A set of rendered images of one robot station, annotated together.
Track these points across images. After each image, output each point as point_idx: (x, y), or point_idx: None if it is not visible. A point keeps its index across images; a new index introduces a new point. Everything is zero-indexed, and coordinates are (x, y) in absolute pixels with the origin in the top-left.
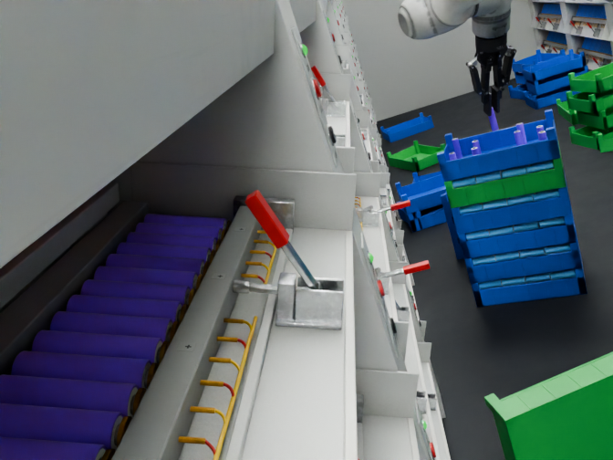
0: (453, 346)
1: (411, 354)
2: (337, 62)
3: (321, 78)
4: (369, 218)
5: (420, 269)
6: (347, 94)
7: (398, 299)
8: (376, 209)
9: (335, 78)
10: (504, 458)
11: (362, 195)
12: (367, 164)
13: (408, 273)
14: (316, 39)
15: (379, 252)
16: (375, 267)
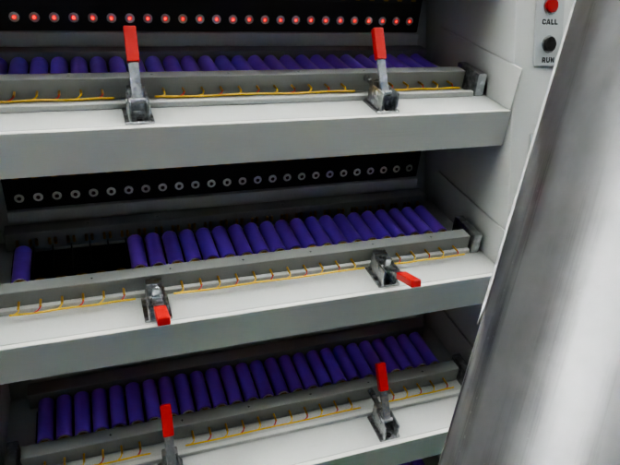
0: None
1: (297, 458)
2: (523, 45)
3: (375, 47)
4: (377, 270)
5: (156, 320)
6: (510, 98)
7: (441, 418)
8: (447, 278)
9: (505, 67)
10: None
11: (489, 257)
12: (506, 217)
13: (154, 314)
14: (502, 0)
15: (280, 299)
16: (225, 303)
